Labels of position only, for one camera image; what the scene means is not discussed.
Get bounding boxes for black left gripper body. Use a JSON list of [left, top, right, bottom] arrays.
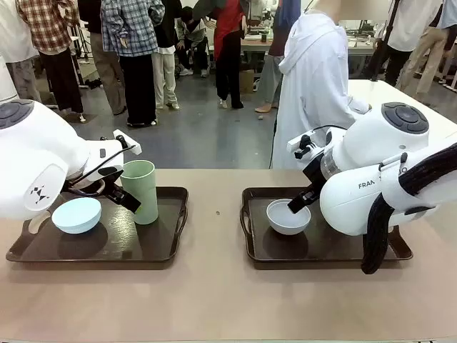
[[98, 166, 131, 203]]

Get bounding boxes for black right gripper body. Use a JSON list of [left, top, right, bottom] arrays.
[[301, 151, 328, 197]]

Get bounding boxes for light green tall cup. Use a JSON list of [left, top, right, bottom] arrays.
[[120, 159, 159, 226]]

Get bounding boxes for white bowl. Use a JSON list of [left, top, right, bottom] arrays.
[[266, 199, 312, 237]]

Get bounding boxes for light blue bowl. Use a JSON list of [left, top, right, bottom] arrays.
[[51, 197, 103, 235]]

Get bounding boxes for dark brown plastic tray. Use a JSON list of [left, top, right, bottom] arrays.
[[241, 186, 414, 270], [6, 185, 189, 264]]

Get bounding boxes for person in white hoodie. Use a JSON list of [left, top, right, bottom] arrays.
[[273, 0, 373, 170]]

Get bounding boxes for bystander in grey trousers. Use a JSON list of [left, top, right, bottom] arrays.
[[253, 0, 304, 114]]

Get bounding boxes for bystander in black jacket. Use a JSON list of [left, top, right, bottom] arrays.
[[76, 0, 127, 116]]

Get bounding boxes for cardboard box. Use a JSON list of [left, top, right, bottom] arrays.
[[238, 69, 256, 94]]

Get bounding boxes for bystander in cream trousers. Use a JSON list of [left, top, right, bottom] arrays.
[[152, 0, 181, 110]]

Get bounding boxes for white side table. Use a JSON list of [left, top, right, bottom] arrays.
[[347, 79, 457, 126]]

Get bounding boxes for black tripod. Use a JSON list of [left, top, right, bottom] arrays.
[[69, 24, 91, 89]]

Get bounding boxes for bystander in blue plaid shirt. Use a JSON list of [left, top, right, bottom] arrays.
[[101, 0, 166, 129]]

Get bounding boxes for bystander in tan trousers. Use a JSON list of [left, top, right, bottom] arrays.
[[396, 0, 457, 96]]

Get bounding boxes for crouching bystander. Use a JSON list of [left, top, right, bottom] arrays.
[[175, 6, 211, 78]]

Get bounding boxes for bystander in red apron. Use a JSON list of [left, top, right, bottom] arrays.
[[194, 0, 251, 110]]

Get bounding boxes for bystander white top black trousers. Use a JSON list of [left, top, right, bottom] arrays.
[[367, 0, 443, 86]]

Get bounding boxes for bystander in red plaid shirt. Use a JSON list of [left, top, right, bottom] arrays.
[[16, 0, 86, 124]]

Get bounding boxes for bystander in white shirt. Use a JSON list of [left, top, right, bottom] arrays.
[[0, 0, 42, 104]]

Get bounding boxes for thin black left camera cable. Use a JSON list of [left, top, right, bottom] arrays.
[[71, 144, 137, 187]]

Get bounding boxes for thin black camera cable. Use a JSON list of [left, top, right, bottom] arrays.
[[71, 144, 137, 187], [313, 124, 349, 134]]

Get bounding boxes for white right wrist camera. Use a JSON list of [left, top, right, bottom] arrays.
[[287, 133, 318, 160]]

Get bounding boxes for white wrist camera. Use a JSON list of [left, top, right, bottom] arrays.
[[113, 129, 142, 156], [287, 133, 318, 160]]

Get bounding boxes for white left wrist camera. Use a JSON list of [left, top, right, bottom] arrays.
[[113, 129, 142, 156]]

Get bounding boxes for thin black right camera cable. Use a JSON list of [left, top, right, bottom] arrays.
[[313, 124, 349, 134]]

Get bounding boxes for black braided cable bundle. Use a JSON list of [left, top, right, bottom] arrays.
[[360, 141, 457, 275]]

